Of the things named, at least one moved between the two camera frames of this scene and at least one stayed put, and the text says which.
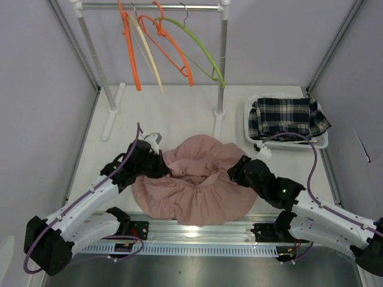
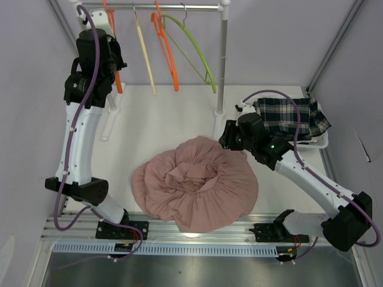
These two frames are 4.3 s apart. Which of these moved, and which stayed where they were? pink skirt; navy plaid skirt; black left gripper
Moved: black left gripper
Stayed: pink skirt; navy plaid skirt
